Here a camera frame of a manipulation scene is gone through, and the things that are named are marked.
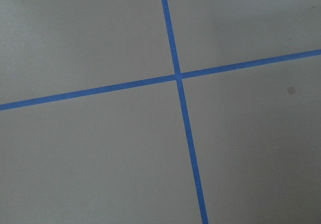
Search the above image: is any blue tape line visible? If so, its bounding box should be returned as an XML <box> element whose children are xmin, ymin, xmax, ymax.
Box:
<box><xmin>161</xmin><ymin>0</ymin><xmax>209</xmax><ymax>223</ymax></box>

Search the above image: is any blue tape line crossing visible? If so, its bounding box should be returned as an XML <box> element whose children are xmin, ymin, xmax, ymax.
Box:
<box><xmin>1</xmin><ymin>49</ymin><xmax>320</xmax><ymax>111</ymax></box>

